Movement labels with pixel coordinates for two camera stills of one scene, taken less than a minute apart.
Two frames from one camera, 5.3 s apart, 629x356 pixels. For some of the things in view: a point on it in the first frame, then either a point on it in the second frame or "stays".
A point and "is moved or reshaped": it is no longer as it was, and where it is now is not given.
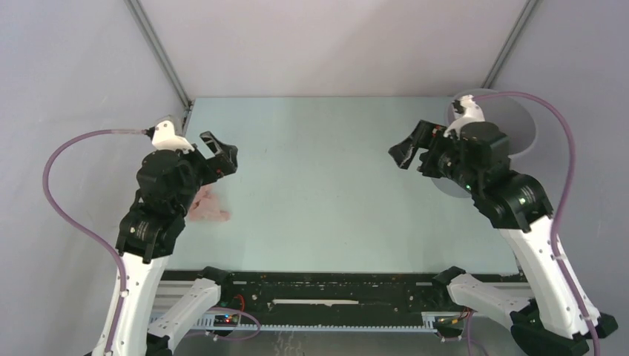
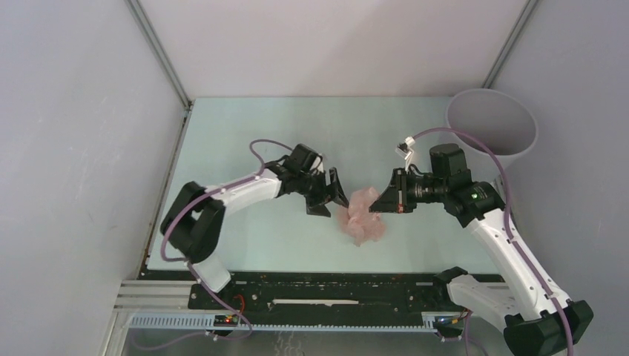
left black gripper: (217, 166) -> (316, 206)
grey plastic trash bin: (510, 119) stays
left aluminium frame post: (147, 30) stays
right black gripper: (426, 135) -> (395, 197)
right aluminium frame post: (512, 44) stays
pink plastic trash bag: (205, 207) is moved or reshaped
